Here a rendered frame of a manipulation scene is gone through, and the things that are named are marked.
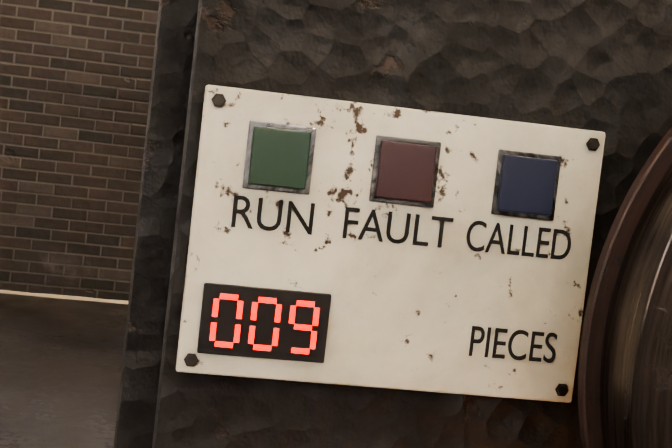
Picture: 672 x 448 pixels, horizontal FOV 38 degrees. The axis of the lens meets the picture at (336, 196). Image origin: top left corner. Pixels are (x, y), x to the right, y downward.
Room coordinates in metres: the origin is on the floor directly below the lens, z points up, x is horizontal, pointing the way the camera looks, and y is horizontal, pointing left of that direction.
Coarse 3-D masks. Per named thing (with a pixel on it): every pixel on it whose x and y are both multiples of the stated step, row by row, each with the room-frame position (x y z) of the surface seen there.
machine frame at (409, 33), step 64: (192, 0) 0.70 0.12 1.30; (256, 0) 0.62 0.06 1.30; (320, 0) 0.63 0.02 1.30; (384, 0) 0.63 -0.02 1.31; (448, 0) 0.64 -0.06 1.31; (512, 0) 0.64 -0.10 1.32; (576, 0) 0.65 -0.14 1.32; (640, 0) 0.66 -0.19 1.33; (192, 64) 0.62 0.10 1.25; (256, 64) 0.62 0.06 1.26; (320, 64) 0.63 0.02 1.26; (384, 64) 0.63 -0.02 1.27; (448, 64) 0.64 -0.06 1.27; (512, 64) 0.65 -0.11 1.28; (576, 64) 0.65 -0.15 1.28; (640, 64) 0.66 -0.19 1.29; (192, 128) 0.62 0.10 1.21; (576, 128) 0.65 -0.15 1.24; (640, 128) 0.66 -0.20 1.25; (192, 192) 0.62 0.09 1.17; (128, 320) 0.70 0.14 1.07; (128, 384) 0.70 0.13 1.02; (192, 384) 0.62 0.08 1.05; (256, 384) 0.63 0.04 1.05; (320, 384) 0.63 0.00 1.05; (576, 384) 0.66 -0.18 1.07
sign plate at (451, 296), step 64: (320, 128) 0.61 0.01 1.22; (384, 128) 0.61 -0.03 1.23; (448, 128) 0.62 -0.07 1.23; (512, 128) 0.63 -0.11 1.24; (256, 192) 0.60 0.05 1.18; (320, 192) 0.61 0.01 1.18; (448, 192) 0.62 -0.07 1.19; (576, 192) 0.63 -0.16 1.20; (192, 256) 0.60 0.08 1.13; (256, 256) 0.60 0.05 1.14; (320, 256) 0.61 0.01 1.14; (384, 256) 0.62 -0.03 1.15; (448, 256) 0.62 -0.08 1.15; (512, 256) 0.63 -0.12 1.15; (576, 256) 0.63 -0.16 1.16; (192, 320) 0.60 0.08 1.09; (256, 320) 0.60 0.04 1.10; (320, 320) 0.61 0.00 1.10; (384, 320) 0.62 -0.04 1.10; (448, 320) 0.62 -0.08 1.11; (512, 320) 0.63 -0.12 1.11; (576, 320) 0.63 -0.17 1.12; (384, 384) 0.62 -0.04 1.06; (448, 384) 0.62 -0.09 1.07; (512, 384) 0.63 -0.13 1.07
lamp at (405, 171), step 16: (384, 144) 0.61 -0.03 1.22; (400, 144) 0.61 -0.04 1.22; (416, 144) 0.61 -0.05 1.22; (384, 160) 0.61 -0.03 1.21; (400, 160) 0.61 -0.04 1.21; (416, 160) 0.61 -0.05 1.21; (432, 160) 0.61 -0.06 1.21; (384, 176) 0.61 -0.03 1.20; (400, 176) 0.61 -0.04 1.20; (416, 176) 0.61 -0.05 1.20; (432, 176) 0.61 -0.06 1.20; (384, 192) 0.61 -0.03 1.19; (400, 192) 0.61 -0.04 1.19; (416, 192) 0.61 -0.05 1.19
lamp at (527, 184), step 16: (512, 160) 0.62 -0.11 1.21; (528, 160) 0.62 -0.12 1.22; (544, 160) 0.62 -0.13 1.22; (512, 176) 0.62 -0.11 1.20; (528, 176) 0.62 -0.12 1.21; (544, 176) 0.62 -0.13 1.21; (512, 192) 0.62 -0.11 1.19; (528, 192) 0.62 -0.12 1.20; (544, 192) 0.62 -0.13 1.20; (512, 208) 0.62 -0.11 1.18; (528, 208) 0.62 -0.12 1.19; (544, 208) 0.62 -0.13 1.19
